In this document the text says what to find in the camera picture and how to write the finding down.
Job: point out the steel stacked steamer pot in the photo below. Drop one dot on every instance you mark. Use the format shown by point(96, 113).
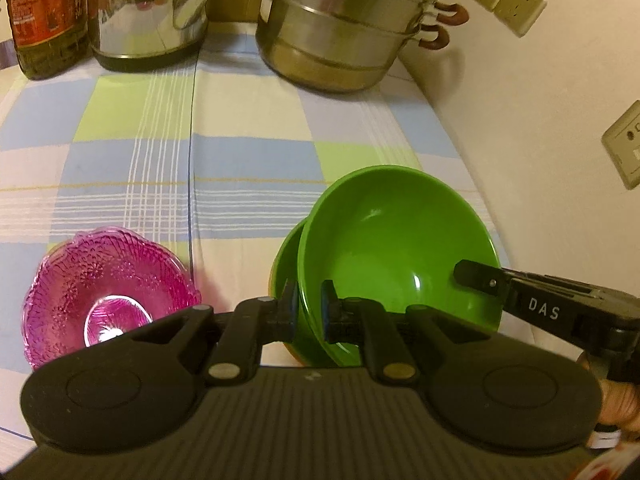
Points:
point(340, 25)

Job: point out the steel electric kettle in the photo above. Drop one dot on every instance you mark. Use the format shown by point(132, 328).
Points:
point(145, 10)

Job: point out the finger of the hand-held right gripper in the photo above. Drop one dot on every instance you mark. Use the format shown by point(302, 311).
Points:
point(482, 280)

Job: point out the pastel checked tablecloth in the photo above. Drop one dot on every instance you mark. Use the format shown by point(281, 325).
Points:
point(240, 160)

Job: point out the pink patterned glass bowl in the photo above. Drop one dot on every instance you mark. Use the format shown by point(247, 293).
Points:
point(107, 295)

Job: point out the green plastic bowl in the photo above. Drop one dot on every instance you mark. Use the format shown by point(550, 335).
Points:
point(286, 265)
point(395, 240)

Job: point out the person's right hand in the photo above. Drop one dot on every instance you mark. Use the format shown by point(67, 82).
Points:
point(622, 405)

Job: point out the red white patterned cloth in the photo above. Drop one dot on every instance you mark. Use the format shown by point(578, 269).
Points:
point(612, 460)

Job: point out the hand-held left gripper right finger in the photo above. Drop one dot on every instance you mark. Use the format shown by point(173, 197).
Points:
point(328, 312)

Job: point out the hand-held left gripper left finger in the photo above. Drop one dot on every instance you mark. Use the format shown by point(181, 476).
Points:
point(292, 312)

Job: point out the large cooking oil bottle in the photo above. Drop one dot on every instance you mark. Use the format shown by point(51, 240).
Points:
point(45, 15)

